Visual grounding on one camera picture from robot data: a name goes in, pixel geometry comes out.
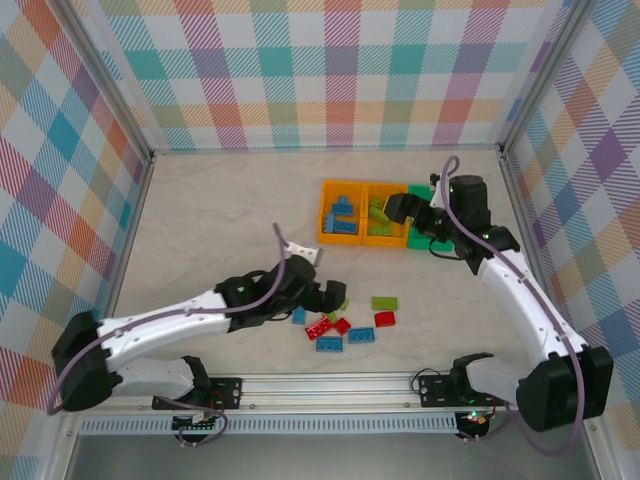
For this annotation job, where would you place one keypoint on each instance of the small green lego brick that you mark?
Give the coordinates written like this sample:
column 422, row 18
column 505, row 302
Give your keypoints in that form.
column 333, row 316
column 345, row 303

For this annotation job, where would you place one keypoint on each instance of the small red lego brick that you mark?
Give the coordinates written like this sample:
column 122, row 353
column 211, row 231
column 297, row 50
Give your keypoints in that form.
column 342, row 325

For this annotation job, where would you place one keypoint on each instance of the red studded lego brick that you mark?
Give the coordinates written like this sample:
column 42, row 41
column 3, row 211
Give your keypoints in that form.
column 318, row 327

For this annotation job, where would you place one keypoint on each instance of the small blue lego brick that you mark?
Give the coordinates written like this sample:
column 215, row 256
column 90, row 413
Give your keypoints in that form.
column 299, row 315
column 330, row 221

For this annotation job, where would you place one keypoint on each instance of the long green lego brick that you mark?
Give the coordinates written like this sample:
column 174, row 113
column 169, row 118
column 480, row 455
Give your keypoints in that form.
column 384, row 302
column 380, row 230

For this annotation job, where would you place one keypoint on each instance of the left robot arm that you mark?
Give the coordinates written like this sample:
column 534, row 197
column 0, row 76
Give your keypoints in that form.
column 160, row 325

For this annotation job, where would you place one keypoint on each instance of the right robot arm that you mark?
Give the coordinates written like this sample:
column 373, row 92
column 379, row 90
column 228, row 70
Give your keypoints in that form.
column 515, row 295

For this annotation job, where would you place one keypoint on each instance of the green plastic bin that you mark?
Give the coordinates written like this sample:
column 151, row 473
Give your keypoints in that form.
column 419, row 242

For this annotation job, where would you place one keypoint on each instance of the orange plastic bin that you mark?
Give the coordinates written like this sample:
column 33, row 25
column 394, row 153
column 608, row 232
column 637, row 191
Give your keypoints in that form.
column 382, row 241
column 340, row 240

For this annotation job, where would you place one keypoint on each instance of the smooth red lego brick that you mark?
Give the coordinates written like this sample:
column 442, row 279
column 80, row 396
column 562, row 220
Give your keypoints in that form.
column 385, row 318

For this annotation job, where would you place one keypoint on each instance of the small circuit board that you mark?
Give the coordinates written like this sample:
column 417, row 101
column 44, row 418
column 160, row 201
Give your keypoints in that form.
column 195, row 422
column 475, row 417

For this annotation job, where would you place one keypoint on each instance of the aluminium table edge rail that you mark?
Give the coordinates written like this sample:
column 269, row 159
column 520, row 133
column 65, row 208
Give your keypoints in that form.
column 132, row 230
column 520, row 210

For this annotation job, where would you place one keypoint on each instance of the aluminium mounting rail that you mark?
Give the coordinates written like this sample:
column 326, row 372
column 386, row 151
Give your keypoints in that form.
column 325, row 392

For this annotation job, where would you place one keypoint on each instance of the aluminium frame post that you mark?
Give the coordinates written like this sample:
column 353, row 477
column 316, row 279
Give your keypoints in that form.
column 107, row 85
column 547, row 75

